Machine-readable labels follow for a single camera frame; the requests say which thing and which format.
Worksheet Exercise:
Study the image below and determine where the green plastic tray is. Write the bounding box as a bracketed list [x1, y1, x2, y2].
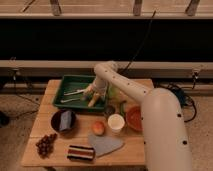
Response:
[53, 75, 107, 112]

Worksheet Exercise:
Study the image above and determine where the orange peach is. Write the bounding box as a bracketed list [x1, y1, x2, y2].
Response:
[92, 121, 105, 136]

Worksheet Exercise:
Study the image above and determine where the light green cup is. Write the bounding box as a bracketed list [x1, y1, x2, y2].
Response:
[108, 85, 119, 100]

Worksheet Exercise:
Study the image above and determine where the silver fork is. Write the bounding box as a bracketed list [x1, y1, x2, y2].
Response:
[60, 97, 85, 104]

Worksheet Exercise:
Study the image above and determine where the red bowl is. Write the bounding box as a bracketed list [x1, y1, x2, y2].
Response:
[126, 106, 142, 131]

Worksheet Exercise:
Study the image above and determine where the purple grape bunch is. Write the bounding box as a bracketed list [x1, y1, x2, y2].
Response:
[36, 133, 57, 158]

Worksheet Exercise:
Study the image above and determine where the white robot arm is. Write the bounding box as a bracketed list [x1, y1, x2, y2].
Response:
[91, 61, 193, 171]

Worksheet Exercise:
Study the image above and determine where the blue sponge block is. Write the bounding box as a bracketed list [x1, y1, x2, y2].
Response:
[59, 111, 71, 131]

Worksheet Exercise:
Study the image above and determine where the yellow banana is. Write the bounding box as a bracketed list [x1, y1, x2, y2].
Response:
[88, 93, 100, 107]

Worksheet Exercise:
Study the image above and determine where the white cup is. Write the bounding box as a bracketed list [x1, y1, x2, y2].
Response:
[107, 114, 125, 133]

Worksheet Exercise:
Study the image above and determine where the dark brown bowl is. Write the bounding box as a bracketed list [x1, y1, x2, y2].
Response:
[51, 109, 76, 133]

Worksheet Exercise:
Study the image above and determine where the white dish brush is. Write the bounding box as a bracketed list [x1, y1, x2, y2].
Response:
[64, 89, 86, 96]

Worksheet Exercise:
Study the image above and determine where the grey blue cloth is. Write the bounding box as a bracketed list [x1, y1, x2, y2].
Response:
[88, 134, 124, 157]

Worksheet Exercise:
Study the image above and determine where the black power cable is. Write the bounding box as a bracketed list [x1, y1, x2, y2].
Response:
[119, 9, 157, 75]

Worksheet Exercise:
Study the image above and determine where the striped cloth block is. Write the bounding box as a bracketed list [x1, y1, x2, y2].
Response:
[67, 145, 95, 161]

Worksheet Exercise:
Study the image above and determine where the blue black device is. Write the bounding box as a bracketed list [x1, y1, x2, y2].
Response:
[172, 88, 187, 106]

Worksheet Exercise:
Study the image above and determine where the wooden table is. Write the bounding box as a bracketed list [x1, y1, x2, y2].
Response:
[21, 80, 145, 167]

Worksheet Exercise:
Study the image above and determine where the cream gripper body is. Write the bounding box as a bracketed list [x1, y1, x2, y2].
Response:
[83, 77, 108, 99]

